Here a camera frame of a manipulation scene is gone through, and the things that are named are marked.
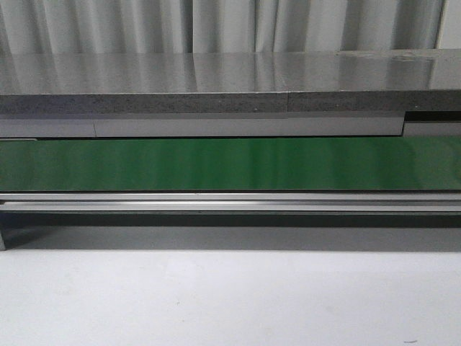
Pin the grey pleated curtain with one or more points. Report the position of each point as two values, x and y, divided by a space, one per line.
226 26

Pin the green conveyor belt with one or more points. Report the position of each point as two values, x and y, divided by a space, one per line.
201 164

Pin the grey stone-edged shelf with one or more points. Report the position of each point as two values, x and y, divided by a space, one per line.
161 95

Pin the aluminium conveyor frame rail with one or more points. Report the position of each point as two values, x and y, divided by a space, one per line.
309 221

